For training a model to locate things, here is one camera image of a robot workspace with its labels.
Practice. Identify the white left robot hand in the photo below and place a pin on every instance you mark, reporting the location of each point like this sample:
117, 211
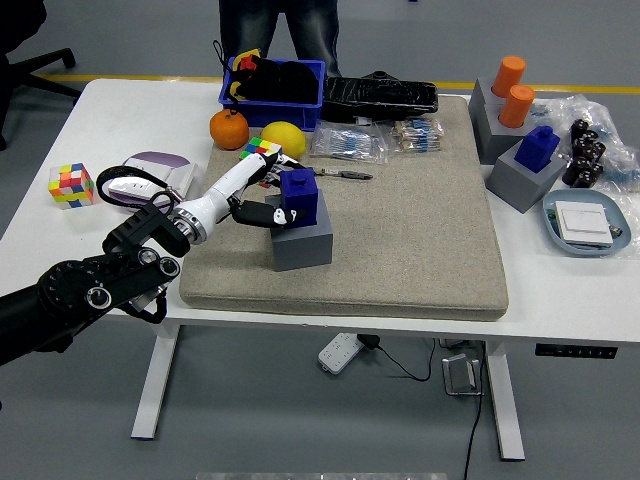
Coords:
225, 187

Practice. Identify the blue square seal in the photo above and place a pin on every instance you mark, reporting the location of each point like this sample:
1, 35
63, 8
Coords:
535, 150
302, 195

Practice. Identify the grey square seal holder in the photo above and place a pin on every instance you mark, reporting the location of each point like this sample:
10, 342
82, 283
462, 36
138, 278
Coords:
482, 90
305, 250
520, 190
500, 145

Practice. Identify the orange round seal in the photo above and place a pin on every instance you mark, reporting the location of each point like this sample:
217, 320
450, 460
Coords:
517, 106
509, 75

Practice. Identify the white blank panel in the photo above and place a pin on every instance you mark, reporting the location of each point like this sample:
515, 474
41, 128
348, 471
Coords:
182, 175

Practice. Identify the colourful puzzle cube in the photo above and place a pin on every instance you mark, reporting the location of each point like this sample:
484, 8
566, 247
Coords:
260, 146
70, 187

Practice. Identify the orange fruit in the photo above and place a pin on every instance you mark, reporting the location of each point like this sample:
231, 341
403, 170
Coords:
229, 131

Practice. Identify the yellow lemon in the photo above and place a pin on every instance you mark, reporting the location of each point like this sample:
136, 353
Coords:
285, 140

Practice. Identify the blue plastic bin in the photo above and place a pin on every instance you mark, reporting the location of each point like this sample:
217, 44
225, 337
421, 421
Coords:
280, 115

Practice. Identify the black pen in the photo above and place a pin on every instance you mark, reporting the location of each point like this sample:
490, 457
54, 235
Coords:
350, 174

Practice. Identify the black fabric pouch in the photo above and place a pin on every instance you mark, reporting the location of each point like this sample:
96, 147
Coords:
295, 82

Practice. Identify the clear bag blue resistors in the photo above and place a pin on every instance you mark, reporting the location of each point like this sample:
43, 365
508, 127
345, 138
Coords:
345, 142

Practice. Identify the yellow red toy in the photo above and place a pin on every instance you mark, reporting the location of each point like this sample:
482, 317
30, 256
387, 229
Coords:
249, 53

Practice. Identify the person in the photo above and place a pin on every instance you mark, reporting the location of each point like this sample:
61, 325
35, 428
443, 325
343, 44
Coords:
242, 25

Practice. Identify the grey-brown fabric mat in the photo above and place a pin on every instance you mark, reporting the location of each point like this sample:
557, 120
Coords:
400, 240

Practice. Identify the black round knob piece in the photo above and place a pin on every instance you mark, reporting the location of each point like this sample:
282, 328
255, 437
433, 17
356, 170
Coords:
380, 75

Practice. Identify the clear bag tan resistors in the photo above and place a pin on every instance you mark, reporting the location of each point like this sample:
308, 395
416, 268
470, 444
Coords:
417, 136

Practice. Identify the white power strip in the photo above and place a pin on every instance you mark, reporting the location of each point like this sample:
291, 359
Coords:
337, 352

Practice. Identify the white table leg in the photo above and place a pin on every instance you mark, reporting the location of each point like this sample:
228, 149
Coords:
502, 400
157, 380

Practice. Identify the black office chair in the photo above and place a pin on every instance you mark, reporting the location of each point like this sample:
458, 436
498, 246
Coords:
50, 59

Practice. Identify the light-blue plastic tray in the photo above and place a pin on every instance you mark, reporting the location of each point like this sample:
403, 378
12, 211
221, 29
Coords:
575, 196

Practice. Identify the black cylinder capacitor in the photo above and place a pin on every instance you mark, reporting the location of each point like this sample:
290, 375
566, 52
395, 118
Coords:
596, 151
585, 142
591, 176
580, 127
575, 170

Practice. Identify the black table control panel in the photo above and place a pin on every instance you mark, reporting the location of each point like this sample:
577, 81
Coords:
575, 351

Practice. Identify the clear plastic bag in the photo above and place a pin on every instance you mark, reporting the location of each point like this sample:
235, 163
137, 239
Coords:
631, 215
620, 150

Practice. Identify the white wall socket panel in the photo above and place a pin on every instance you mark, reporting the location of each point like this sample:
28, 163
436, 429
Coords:
132, 187

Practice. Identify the silver metal bracket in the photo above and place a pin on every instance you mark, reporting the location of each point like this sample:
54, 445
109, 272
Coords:
457, 375

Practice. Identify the white wall switch panel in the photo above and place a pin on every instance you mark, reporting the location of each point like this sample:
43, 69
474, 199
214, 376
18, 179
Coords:
582, 222

